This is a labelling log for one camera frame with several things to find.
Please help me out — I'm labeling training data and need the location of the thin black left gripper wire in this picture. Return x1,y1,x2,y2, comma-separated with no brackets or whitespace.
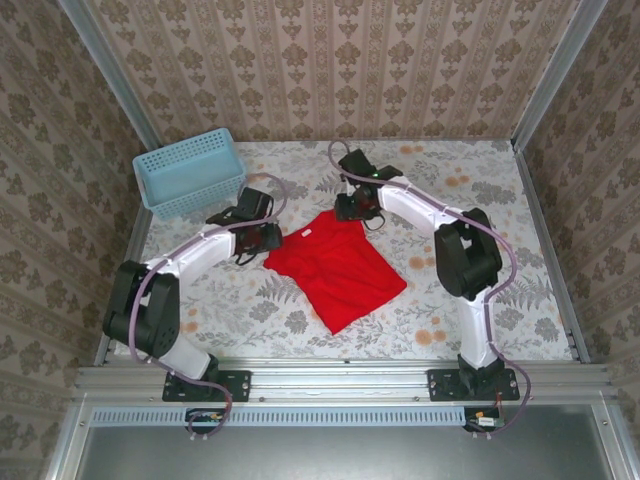
233,247,264,267

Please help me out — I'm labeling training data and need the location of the aluminium table side rail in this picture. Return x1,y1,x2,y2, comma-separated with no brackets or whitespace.
94,204,154,366
514,144,591,364

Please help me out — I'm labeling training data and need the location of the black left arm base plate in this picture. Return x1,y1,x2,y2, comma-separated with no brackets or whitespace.
162,369,251,403

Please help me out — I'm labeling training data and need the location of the aluminium frame post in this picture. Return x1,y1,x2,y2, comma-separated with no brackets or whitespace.
57,0,161,146
512,0,609,151

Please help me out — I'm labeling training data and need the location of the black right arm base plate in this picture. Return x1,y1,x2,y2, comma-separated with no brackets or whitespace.
427,368,521,402

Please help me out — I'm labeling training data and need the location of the floral patterned tablecloth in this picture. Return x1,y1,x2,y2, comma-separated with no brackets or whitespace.
114,139,576,361

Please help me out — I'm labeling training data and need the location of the slotted cable duct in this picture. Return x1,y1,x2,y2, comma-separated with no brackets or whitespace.
91,405,466,427

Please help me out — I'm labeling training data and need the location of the light blue perforated plastic basket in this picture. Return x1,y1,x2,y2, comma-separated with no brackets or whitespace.
132,128,249,221

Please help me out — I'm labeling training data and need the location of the red t-shirt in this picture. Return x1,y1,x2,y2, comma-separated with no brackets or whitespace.
262,208,409,336

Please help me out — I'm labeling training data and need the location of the aluminium mounting rail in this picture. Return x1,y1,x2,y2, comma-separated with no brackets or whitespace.
74,359,611,401

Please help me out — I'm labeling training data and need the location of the small connector circuit board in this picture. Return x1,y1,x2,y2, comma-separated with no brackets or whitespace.
464,407,504,432
185,407,226,434

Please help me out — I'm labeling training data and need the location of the grey metal sheet panel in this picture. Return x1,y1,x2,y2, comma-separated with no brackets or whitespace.
74,404,626,480

